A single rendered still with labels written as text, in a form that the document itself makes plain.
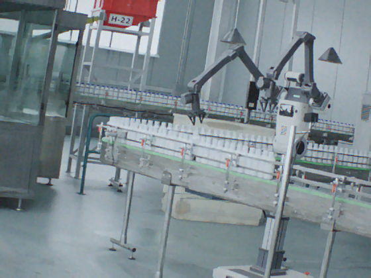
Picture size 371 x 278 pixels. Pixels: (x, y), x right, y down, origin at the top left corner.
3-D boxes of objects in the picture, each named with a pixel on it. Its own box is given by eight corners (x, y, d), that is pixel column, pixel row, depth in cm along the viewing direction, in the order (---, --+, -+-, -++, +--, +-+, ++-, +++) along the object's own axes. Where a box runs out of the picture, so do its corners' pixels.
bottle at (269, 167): (267, 179, 489) (272, 152, 488) (260, 178, 493) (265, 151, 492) (274, 180, 493) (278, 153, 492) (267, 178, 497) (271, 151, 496)
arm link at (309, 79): (317, 32, 535) (307, 30, 543) (304, 31, 527) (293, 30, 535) (318, 96, 542) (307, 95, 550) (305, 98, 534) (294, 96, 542)
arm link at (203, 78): (240, 55, 554) (229, 55, 562) (236, 49, 551) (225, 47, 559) (197, 93, 536) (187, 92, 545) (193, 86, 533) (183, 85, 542)
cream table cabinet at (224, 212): (240, 216, 1044) (254, 125, 1038) (260, 226, 986) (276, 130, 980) (158, 209, 1005) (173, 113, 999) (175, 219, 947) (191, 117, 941)
